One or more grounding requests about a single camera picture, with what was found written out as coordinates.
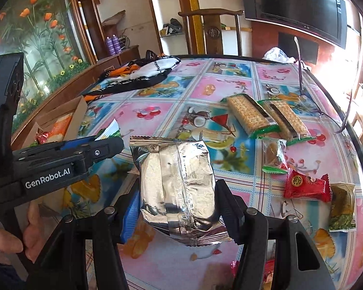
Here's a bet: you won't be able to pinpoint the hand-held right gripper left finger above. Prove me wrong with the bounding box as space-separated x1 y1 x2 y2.
26 187 140 290

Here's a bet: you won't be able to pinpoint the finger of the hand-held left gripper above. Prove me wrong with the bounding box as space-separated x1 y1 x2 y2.
14 137 124 170
60 136 98 150

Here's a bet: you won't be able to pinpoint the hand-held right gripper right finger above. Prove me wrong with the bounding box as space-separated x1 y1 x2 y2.
216 180 336 290

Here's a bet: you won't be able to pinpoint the white green snack packet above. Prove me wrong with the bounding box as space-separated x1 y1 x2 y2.
94 119 121 142

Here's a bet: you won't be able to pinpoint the brown cardboard box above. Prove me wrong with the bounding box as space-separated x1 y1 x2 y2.
10 96 88 154

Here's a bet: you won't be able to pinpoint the silver foil snack bag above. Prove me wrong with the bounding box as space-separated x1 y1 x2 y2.
129 136 232 248

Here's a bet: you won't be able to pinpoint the person's left hand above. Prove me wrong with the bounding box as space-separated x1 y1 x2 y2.
0 201 53 263

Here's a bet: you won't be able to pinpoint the orange snack packet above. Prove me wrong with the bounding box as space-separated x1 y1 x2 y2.
48 113 75 143

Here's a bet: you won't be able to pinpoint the clear green cookie packet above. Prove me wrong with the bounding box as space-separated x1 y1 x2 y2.
262 138 288 174

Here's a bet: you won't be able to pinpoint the black white orange cloth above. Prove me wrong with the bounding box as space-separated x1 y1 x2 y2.
83 51 182 102

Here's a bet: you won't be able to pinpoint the wooden side cabinet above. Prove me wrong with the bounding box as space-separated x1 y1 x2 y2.
95 45 141 70

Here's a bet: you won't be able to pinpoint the green-edged cracker packet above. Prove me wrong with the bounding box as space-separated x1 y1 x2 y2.
257 99 317 145
222 94 280 139

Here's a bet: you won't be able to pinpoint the olive gold snack packet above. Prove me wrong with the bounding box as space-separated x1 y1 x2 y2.
329 183 356 232

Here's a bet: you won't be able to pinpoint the brown paper bag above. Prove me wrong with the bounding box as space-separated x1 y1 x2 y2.
102 10 126 26

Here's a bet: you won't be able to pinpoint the printed plastic tablecloth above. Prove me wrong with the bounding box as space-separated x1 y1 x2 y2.
42 56 363 290

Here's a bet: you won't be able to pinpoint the clear eyeglasses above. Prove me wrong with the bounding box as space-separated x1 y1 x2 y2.
293 36 351 133

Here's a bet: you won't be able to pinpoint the dark wooden chair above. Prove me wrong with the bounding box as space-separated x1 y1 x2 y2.
178 8 245 56

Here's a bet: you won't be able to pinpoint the white plastic bag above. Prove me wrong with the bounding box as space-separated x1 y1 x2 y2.
262 47 294 62

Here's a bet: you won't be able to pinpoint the black rectangular panel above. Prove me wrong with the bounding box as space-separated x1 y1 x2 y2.
278 32 319 65

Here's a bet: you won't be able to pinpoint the black flat television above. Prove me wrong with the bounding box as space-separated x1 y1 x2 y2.
240 0 348 49

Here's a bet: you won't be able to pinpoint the flower wall painting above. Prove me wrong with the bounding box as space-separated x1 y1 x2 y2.
0 0 93 133

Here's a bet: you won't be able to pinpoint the clutter on wall shelf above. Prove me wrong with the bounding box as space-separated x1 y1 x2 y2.
159 18 185 35

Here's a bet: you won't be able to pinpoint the white wall shelf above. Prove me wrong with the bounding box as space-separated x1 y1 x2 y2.
145 0 197 55

